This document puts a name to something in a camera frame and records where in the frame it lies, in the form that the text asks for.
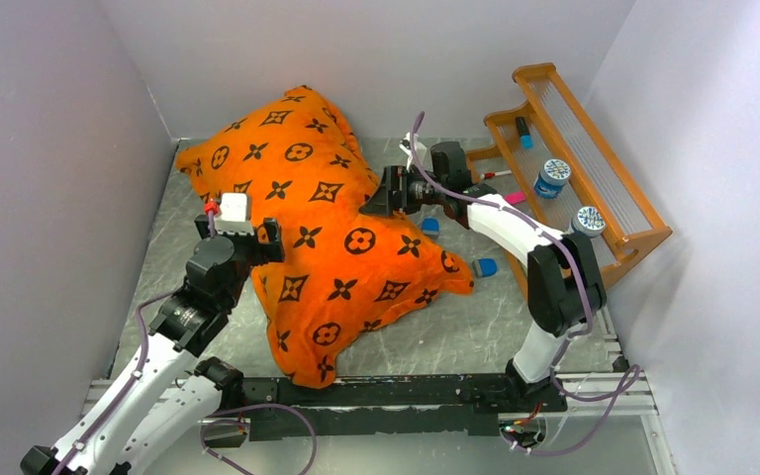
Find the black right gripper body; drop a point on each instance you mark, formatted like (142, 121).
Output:
(414, 191)

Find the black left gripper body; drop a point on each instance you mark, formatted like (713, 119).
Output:
(249, 251)

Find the orange patterned pillowcase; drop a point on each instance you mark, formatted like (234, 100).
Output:
(344, 274)

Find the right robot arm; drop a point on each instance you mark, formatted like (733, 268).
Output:
(564, 285)

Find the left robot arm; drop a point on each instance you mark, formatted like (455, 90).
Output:
(165, 389)

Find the red white marker pen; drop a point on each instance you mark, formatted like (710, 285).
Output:
(495, 174)

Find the blue grey eraser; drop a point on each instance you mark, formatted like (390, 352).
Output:
(484, 267)

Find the pink flat strip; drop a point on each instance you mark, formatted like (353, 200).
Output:
(515, 198)

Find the blue black highlighter marker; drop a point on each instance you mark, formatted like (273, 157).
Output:
(524, 133)

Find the wooden tiered shelf rack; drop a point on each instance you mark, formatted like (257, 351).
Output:
(562, 128)

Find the blue jar near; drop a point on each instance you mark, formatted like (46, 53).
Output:
(552, 177)

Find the blue jar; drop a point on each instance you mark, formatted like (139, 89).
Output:
(552, 177)
(588, 221)

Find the blue jar far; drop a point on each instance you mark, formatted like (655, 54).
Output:
(588, 221)

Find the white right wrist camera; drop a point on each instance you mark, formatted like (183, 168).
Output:
(411, 144)

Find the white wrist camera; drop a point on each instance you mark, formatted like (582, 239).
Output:
(233, 217)
(411, 144)

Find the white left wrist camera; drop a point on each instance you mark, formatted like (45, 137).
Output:
(233, 217)

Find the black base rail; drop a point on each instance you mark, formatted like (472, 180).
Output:
(478, 404)

